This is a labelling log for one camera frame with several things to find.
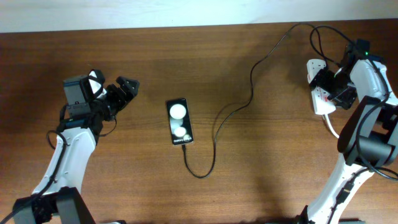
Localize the black flip smartphone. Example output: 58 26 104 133
166 98 194 146

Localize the black charging cable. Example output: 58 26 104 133
181 22 329 179

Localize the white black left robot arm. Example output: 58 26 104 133
9 70 139 223

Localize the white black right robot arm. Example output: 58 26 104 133
294 39 397 223

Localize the white power strip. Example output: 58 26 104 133
306 58 337 116

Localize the white power strip cord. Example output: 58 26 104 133
323 113 340 139

